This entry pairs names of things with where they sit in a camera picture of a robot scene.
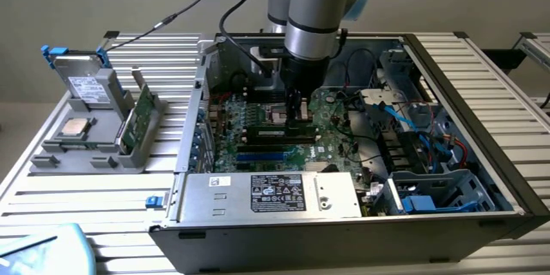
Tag light blue rounded cap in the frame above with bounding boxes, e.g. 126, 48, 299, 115
0, 222, 98, 275

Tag black cable with inline connector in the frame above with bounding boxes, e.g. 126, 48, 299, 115
104, 0, 226, 52

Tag grey parts rack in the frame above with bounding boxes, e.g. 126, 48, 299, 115
30, 68, 170, 175

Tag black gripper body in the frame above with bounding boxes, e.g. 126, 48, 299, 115
283, 56, 331, 96

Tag metal slat side table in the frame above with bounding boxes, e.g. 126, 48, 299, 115
514, 31, 550, 64

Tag grey metal drive cage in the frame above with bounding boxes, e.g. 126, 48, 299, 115
375, 47, 435, 103

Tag black cable to wrist camera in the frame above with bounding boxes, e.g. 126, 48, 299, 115
219, 0, 276, 77

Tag green motherboard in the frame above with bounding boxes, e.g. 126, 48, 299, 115
204, 86, 375, 189

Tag silver power supply unit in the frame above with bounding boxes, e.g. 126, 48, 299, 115
175, 171, 373, 222

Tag silver CPU chip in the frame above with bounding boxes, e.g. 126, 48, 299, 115
59, 117, 95, 137

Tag black expansion slot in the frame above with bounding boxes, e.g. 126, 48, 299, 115
235, 144, 290, 154

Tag blue case latch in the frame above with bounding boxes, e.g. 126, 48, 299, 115
144, 194, 167, 209

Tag dark blue wire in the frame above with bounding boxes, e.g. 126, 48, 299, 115
417, 131, 453, 173

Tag grey disk bay blue rails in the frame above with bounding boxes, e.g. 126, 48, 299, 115
387, 168, 495, 216

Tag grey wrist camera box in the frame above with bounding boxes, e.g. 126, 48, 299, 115
247, 45, 289, 91

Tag black open PC case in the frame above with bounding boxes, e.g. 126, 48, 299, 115
148, 32, 550, 274

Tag hard disk with blue bracket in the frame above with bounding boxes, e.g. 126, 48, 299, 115
40, 45, 127, 109

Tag light blue flat wire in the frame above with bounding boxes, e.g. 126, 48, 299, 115
373, 100, 421, 131

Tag green graphics card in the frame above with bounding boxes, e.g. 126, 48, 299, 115
115, 82, 159, 156

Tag CPU socket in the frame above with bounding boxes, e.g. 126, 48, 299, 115
256, 102, 314, 126

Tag red wire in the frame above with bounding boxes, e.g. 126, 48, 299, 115
453, 138, 473, 160

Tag black RAM slot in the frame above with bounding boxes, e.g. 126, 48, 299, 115
239, 135, 319, 146

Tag thin black wire loop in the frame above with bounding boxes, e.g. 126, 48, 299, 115
345, 49, 385, 86

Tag blue expansion slot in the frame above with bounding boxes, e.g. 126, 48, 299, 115
235, 153, 289, 162

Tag green RAM stick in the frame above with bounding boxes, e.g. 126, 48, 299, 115
244, 126, 322, 138

